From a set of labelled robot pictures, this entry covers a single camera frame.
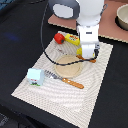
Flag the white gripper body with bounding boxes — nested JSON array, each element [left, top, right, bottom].
[[77, 25, 99, 59]]

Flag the yellow toy butter box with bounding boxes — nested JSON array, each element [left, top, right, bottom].
[[65, 34, 80, 46]]

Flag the red toy pepper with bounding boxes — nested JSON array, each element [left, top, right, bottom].
[[54, 33, 65, 44]]

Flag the light blue milk carton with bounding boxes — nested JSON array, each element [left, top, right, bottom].
[[27, 68, 45, 86]]

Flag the yellow toy cheese wedge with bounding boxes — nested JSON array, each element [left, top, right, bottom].
[[76, 48, 82, 55]]

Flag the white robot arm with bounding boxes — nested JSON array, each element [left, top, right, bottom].
[[48, 0, 104, 59]]

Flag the pink toy stove board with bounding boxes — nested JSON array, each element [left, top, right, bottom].
[[48, 0, 128, 43]]

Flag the beige bowl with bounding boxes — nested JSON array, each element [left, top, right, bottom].
[[117, 4, 128, 31]]

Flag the round wooden plate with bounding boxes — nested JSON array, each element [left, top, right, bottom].
[[55, 55, 82, 78]]

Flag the woven beige placemat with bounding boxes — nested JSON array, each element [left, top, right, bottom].
[[12, 42, 113, 128]]

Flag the toy knife wooden handle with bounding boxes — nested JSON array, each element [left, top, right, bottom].
[[76, 55, 96, 63]]

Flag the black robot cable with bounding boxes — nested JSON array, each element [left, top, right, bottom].
[[0, 0, 96, 67]]

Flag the toy fork wooden handle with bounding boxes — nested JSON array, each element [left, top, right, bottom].
[[44, 71, 85, 90]]

